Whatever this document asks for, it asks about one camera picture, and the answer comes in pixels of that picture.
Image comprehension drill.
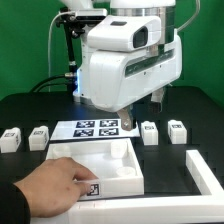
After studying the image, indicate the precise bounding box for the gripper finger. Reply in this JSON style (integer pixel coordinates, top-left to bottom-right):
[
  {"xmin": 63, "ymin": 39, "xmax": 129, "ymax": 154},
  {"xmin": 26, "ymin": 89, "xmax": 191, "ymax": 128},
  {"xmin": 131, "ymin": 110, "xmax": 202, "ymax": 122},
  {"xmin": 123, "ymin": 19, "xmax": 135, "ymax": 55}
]
[
  {"xmin": 149, "ymin": 88, "xmax": 165, "ymax": 113},
  {"xmin": 117, "ymin": 107, "xmax": 133, "ymax": 131}
]

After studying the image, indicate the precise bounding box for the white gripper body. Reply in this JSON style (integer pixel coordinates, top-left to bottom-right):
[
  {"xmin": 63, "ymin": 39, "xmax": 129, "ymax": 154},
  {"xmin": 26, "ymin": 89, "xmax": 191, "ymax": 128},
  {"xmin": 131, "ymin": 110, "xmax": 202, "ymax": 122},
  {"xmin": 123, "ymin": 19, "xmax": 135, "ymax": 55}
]
[{"xmin": 89, "ymin": 34, "xmax": 182, "ymax": 112}]

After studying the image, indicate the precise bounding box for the white square tabletop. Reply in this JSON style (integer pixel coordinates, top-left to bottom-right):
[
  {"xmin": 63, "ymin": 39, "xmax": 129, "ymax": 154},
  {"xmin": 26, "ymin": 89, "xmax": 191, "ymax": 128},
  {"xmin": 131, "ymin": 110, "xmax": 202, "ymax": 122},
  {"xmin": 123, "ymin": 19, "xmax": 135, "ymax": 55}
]
[{"xmin": 46, "ymin": 138, "xmax": 144, "ymax": 201}]

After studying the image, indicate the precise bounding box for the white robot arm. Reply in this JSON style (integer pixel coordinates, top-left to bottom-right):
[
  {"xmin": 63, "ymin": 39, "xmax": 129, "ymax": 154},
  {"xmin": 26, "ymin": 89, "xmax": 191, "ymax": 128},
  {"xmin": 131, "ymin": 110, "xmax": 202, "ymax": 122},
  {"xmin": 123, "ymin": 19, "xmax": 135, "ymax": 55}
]
[{"xmin": 61, "ymin": 0, "xmax": 182, "ymax": 131}]

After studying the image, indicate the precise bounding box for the black sleeved forearm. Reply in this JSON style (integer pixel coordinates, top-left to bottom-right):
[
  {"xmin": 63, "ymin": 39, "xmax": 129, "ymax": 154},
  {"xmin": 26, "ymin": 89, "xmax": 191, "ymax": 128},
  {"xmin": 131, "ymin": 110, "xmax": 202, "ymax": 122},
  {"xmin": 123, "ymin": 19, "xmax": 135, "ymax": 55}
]
[{"xmin": 0, "ymin": 182, "xmax": 31, "ymax": 224}]

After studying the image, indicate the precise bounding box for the person's hand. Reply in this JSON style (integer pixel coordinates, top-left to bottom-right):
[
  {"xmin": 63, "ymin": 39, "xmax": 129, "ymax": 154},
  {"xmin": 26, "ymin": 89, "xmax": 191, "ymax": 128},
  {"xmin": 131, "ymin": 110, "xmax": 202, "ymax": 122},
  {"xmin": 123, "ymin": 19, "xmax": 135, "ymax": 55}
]
[{"xmin": 15, "ymin": 157, "xmax": 96, "ymax": 218}]

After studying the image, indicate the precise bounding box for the white fiducial marker sheet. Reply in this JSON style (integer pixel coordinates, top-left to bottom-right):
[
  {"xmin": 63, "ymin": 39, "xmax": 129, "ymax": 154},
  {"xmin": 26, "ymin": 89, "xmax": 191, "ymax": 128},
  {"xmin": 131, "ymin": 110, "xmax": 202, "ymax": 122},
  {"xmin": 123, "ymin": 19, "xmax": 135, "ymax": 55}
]
[{"xmin": 51, "ymin": 119, "xmax": 140, "ymax": 141}]

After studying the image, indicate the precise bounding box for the white L-shaped obstacle fence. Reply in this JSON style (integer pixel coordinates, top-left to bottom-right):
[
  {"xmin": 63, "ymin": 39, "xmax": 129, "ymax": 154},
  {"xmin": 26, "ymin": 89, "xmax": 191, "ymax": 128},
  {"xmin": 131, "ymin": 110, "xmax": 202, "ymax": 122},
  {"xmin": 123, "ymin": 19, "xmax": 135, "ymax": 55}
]
[{"xmin": 31, "ymin": 150, "xmax": 224, "ymax": 224}]

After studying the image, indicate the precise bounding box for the black cable bundle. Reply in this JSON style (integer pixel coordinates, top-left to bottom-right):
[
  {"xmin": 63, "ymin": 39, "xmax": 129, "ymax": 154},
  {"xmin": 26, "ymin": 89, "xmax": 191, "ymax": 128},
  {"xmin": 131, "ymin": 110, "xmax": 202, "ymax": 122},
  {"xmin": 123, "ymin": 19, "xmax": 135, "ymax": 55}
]
[{"xmin": 29, "ymin": 73, "xmax": 78, "ymax": 94}]

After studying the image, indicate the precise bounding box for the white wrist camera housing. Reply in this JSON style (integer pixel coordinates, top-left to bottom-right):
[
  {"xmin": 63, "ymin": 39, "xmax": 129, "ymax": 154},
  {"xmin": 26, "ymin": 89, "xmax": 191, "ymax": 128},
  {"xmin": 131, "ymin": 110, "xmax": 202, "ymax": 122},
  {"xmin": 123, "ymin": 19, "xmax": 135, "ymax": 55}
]
[{"xmin": 87, "ymin": 15, "xmax": 161, "ymax": 52}]

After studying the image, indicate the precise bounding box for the black camera stand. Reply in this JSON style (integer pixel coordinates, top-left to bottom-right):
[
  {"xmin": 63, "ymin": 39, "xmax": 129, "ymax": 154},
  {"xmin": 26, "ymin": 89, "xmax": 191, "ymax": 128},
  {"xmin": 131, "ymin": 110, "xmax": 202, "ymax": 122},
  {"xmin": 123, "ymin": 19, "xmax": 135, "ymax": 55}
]
[{"xmin": 56, "ymin": 7, "xmax": 107, "ymax": 92}]

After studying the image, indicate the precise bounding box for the white cable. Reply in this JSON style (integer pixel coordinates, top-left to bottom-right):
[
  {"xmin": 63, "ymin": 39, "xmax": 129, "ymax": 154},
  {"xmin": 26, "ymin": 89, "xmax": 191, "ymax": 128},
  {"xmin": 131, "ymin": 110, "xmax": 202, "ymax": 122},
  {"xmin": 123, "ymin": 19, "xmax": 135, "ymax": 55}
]
[{"xmin": 47, "ymin": 10, "xmax": 77, "ymax": 93}]

